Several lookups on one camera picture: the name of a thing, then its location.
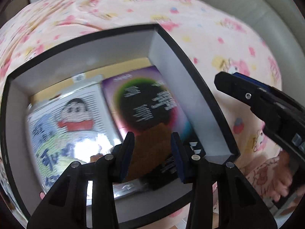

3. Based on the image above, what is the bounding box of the brown wooden comb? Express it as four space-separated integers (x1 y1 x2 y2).
125 123 172 181

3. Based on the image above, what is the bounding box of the cartoon diamond painting kit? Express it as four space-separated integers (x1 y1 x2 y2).
26 75 122 192

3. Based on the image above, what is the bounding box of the person's right hand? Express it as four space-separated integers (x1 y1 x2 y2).
269 150 293 202

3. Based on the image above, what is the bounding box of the purple black booklet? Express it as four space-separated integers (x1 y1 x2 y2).
101 66 194 141

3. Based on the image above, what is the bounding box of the black open storage box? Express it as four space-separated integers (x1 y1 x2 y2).
1 24 239 228

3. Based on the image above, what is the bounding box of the pink cartoon print blanket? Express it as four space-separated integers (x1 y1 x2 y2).
1 0 282 196

